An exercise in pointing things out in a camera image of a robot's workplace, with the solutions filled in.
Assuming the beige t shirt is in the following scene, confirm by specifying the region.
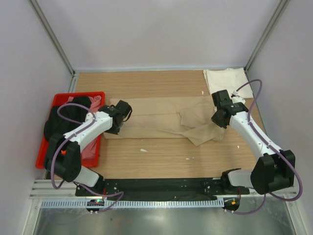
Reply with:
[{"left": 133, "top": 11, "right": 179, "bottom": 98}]
[{"left": 103, "top": 96, "right": 224, "bottom": 146}]

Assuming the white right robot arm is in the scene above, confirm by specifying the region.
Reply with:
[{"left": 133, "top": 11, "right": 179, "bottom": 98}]
[{"left": 211, "top": 90, "right": 295, "bottom": 194}]

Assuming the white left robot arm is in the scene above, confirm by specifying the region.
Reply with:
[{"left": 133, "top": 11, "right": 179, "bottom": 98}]
[{"left": 44, "top": 100, "right": 133, "bottom": 196}]

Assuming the folded white t shirt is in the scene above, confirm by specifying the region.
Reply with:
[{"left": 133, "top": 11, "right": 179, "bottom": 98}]
[{"left": 203, "top": 68, "right": 248, "bottom": 95}]

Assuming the pink t shirt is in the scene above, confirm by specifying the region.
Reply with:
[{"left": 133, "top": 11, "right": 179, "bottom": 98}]
[{"left": 62, "top": 95, "right": 102, "bottom": 160}]

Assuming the black t shirt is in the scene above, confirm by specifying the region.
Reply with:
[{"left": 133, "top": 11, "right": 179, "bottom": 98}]
[{"left": 44, "top": 106, "right": 88, "bottom": 141}]

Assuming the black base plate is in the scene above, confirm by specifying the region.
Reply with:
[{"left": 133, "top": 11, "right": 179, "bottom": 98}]
[{"left": 75, "top": 178, "right": 250, "bottom": 201}]

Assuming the slotted cable duct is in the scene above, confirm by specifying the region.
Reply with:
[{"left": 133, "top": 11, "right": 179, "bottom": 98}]
[{"left": 40, "top": 198, "right": 224, "bottom": 209}]

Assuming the aluminium rail profile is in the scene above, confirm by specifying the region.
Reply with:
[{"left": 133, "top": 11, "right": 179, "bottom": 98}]
[{"left": 30, "top": 180, "right": 297, "bottom": 198}]

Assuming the right aluminium frame post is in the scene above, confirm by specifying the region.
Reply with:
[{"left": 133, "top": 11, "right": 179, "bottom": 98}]
[{"left": 244, "top": 0, "right": 290, "bottom": 73}]

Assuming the aluminium frame post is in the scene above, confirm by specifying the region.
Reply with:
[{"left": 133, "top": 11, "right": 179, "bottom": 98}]
[
  {"left": 29, "top": 0, "right": 75, "bottom": 77},
  {"left": 244, "top": 0, "right": 290, "bottom": 73}
]

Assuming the left aluminium frame post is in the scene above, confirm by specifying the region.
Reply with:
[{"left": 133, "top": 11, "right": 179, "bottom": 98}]
[{"left": 29, "top": 0, "right": 75, "bottom": 77}]

